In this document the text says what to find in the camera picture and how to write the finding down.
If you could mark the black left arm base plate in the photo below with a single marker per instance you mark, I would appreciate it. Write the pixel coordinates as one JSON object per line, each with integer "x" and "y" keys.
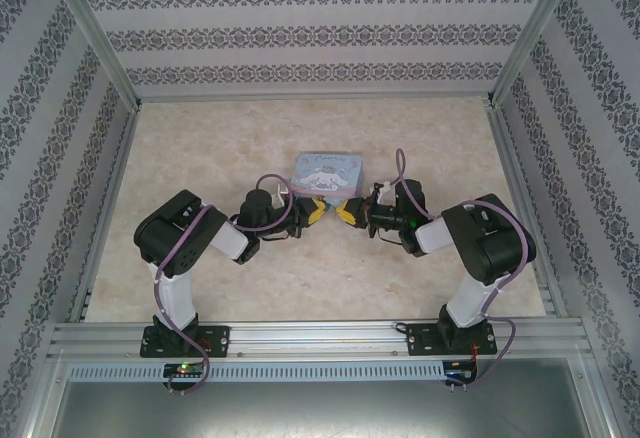
{"x": 215, "y": 340}

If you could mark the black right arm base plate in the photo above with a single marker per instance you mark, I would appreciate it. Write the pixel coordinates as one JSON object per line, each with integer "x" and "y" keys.
{"x": 422, "y": 340}

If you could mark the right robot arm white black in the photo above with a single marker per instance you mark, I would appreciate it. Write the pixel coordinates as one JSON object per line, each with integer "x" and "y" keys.
{"x": 470, "y": 298}

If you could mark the right controller circuit board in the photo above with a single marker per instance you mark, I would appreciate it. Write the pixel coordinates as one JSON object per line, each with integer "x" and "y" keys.
{"x": 461, "y": 369}

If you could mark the grey sheet metal panel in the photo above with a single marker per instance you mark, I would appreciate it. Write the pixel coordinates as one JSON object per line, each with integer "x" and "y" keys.
{"x": 320, "y": 410}

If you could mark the aluminium frame post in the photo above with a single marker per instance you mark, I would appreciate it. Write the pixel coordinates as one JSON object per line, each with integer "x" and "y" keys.
{"x": 535, "y": 33}
{"x": 95, "y": 33}

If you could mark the controller circuit board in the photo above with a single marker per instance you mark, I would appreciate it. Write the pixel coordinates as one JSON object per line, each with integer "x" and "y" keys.
{"x": 461, "y": 369}
{"x": 185, "y": 370}

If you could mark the left controller circuit board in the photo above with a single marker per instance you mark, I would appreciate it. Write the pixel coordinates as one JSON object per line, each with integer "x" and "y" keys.
{"x": 185, "y": 370}

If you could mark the aluminium mounting rail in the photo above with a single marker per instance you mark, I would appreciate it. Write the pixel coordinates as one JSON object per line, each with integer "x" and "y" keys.
{"x": 315, "y": 338}

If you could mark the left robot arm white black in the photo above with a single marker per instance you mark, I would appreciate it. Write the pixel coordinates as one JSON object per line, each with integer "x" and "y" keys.
{"x": 175, "y": 293}

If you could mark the aluminium side rail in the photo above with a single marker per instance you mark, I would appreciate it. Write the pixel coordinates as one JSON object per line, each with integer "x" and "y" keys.
{"x": 525, "y": 208}
{"x": 107, "y": 208}

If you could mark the blue cartoon print box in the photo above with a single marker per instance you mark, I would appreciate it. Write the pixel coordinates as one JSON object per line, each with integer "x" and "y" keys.
{"x": 327, "y": 173}

